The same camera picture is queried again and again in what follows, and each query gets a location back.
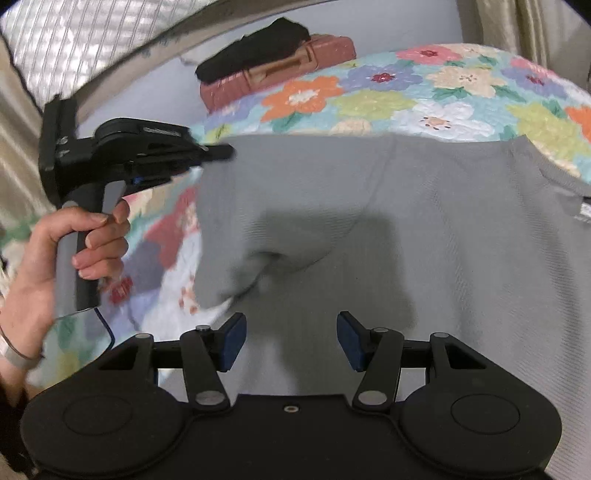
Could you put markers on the grey wristband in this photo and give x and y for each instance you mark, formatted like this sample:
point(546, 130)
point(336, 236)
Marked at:
point(18, 354)

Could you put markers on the floral quilted blanket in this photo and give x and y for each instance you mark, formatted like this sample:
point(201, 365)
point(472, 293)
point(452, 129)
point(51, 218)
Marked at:
point(415, 92)

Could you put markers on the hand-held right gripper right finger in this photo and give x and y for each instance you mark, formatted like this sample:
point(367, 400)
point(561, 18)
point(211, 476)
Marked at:
point(351, 341)

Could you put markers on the person's left hand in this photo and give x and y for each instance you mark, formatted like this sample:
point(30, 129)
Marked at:
point(32, 272)

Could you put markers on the beige satin curtain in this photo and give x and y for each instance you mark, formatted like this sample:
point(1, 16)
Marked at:
point(531, 32)
point(21, 152)

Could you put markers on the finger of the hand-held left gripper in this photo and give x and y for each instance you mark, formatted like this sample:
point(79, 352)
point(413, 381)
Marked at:
point(161, 170)
point(198, 152)

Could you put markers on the beige window frame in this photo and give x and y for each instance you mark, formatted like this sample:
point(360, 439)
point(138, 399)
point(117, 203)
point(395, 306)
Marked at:
point(138, 60)

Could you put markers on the pink suitcase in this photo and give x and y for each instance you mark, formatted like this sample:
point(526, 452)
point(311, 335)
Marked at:
point(231, 87)

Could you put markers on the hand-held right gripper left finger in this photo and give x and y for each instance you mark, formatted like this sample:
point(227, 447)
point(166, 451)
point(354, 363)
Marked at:
point(232, 341)

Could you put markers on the black folded clothes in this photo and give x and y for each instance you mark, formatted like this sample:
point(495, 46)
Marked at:
point(249, 50)

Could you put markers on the silver quilted window cover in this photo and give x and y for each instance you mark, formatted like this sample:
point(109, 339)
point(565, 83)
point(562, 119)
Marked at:
point(69, 37)

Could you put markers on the person's left forearm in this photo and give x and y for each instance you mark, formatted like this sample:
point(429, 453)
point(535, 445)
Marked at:
point(11, 383)

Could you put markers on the grey shirt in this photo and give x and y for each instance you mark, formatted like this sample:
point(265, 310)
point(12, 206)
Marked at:
point(369, 194)

